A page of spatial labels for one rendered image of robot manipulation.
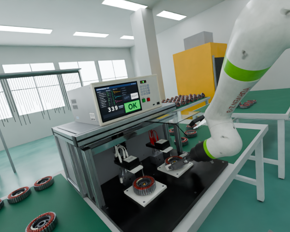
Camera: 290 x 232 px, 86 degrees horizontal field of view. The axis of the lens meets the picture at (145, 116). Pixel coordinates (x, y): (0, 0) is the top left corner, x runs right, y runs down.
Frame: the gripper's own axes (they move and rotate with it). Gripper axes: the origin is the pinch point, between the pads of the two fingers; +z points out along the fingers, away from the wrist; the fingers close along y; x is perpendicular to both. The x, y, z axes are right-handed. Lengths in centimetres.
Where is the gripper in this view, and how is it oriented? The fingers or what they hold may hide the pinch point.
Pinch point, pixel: (174, 162)
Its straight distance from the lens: 96.7
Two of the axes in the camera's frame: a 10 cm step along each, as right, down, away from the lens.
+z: -4.9, 4.6, 7.4
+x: -4.8, -8.5, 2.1
